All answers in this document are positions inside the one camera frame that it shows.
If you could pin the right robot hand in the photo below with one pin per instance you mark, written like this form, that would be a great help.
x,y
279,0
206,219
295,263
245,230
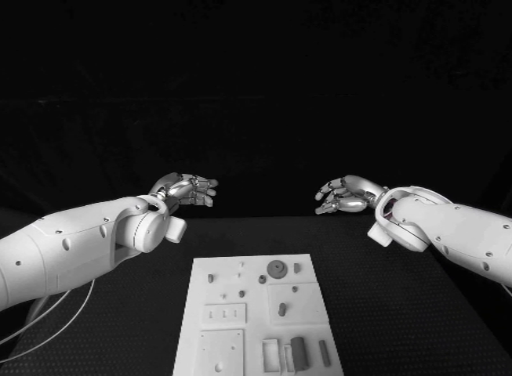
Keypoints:
x,y
352,191

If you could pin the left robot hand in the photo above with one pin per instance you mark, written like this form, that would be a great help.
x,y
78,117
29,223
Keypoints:
x,y
183,188

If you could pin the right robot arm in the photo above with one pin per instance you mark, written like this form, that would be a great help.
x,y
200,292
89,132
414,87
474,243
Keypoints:
x,y
463,232

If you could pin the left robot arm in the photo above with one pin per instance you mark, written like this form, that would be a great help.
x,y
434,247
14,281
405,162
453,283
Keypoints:
x,y
67,241

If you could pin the white task board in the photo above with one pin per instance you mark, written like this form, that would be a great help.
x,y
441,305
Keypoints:
x,y
255,326

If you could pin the grey gear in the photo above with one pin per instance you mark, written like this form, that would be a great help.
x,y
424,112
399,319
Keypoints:
x,y
275,269

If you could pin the grey oblong plug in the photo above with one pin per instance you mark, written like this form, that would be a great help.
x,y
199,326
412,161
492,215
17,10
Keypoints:
x,y
281,309

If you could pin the grey long thin rod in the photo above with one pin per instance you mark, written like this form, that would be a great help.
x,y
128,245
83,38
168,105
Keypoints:
x,y
324,353

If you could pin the grey thick cylinder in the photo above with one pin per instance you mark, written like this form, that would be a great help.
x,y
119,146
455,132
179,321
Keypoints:
x,y
300,354

